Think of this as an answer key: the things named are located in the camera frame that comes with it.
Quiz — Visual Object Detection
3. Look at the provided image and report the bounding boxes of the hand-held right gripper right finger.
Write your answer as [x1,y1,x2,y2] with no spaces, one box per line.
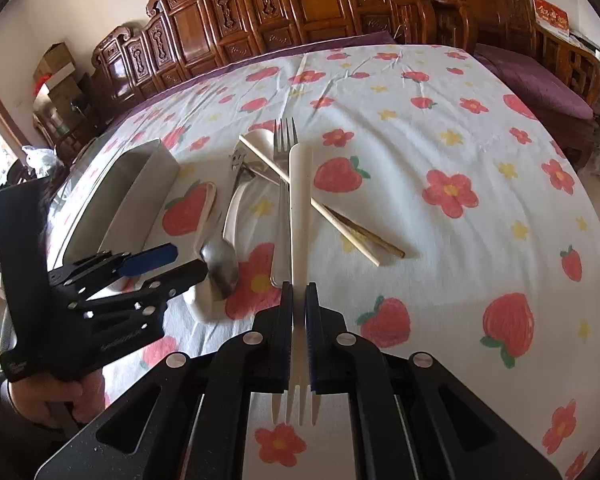
[305,282,563,480]

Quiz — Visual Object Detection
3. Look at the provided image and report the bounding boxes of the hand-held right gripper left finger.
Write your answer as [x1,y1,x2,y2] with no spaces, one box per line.
[35,282,294,480]

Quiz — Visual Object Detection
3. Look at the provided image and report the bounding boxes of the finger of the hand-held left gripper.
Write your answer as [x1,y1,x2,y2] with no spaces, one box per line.
[49,242,178,292]
[66,258,209,319]

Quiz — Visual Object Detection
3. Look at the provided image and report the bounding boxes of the metal spoon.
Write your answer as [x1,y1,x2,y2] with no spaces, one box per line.
[200,149,255,298]

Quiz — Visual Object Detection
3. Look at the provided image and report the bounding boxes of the grey metal utensil box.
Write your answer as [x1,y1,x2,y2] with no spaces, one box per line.
[46,139,182,293]

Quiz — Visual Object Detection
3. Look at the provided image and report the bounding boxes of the dark brown wooden chopstick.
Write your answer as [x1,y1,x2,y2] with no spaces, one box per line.
[324,203,406,259]

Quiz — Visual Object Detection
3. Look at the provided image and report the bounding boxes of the metal fork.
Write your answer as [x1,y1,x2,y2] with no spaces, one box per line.
[270,117,300,289]

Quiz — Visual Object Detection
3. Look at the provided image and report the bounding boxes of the light bamboo chopstick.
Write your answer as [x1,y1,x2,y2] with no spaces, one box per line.
[238,134,382,267]

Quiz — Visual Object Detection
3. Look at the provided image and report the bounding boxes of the cream plastic fork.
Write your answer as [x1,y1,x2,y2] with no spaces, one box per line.
[271,142,321,427]

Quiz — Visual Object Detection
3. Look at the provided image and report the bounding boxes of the cream plastic ladle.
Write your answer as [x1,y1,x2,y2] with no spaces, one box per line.
[182,128,277,322]

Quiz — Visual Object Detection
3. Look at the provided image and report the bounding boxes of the person's left hand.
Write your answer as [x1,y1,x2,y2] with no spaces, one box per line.
[9,374,107,430]

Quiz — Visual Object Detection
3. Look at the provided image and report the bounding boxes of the pale pink utensil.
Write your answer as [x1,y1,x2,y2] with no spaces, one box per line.
[196,182,218,250]

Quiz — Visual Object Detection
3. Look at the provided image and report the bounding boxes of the white plastic bag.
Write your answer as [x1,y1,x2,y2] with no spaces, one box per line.
[22,144,57,173]

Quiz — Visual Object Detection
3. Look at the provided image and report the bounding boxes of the dark wooden chair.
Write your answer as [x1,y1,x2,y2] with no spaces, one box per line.
[33,92,98,163]

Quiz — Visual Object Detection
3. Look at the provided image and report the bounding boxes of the stack of cardboard boxes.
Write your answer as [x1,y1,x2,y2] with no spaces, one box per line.
[32,42,79,107]

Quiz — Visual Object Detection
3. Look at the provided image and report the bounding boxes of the carved wooden headboard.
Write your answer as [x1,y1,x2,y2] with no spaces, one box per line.
[90,0,431,126]

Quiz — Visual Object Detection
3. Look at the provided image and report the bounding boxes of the purple mattress pad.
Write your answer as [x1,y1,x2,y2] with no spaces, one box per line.
[180,30,399,88]

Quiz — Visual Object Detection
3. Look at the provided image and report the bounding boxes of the purple seat cushion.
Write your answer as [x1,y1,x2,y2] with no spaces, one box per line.
[472,42,596,122]

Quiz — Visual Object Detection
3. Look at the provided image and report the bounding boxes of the carved wooden sofa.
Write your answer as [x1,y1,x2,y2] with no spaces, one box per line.
[405,0,600,111]

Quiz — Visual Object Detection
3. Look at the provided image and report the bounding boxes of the red box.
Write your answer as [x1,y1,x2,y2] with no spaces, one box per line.
[532,0,571,39]

